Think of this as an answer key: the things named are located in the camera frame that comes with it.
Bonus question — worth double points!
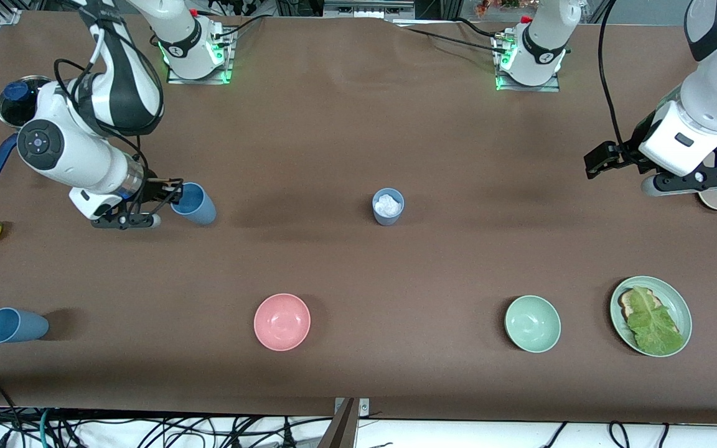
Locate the black left base cable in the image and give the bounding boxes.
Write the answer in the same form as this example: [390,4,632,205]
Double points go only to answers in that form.
[393,19,508,54]

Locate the black right base cable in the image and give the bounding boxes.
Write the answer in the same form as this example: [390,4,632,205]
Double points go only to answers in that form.
[212,16,266,47]

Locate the pink bowl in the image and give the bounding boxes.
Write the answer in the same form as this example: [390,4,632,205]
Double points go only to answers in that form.
[253,293,312,352]

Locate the black base cable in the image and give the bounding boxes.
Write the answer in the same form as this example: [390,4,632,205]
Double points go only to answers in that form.
[393,19,508,54]
[212,16,266,47]

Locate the blue plastic cup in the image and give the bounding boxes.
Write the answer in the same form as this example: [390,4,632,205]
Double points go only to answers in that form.
[170,182,217,226]
[0,307,50,344]

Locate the blue cup holding tissue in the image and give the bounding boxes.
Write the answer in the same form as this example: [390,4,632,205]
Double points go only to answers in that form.
[372,188,405,226]

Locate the green lettuce leaf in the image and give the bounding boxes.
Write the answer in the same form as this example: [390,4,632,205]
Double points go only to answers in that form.
[626,287,686,355]

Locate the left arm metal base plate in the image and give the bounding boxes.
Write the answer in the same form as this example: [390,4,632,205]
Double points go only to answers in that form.
[494,34,562,93]

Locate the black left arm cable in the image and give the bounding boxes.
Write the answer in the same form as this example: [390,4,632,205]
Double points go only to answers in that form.
[597,0,627,150]

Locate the pale green plate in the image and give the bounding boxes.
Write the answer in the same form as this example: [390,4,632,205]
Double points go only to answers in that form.
[610,276,693,358]

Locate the silver metal box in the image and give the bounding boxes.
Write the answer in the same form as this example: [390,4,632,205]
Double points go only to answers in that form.
[323,0,416,19]

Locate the metal table bracket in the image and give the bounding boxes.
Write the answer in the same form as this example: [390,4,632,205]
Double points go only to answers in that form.
[318,397,370,448]

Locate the toast bread slice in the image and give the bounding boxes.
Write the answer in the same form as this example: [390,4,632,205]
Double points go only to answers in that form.
[622,287,664,324]

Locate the glass lid with blue knob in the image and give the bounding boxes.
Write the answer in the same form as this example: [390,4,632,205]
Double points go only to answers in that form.
[0,75,54,129]

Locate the pale green bowl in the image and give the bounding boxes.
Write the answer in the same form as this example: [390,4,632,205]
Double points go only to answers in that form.
[504,295,562,354]

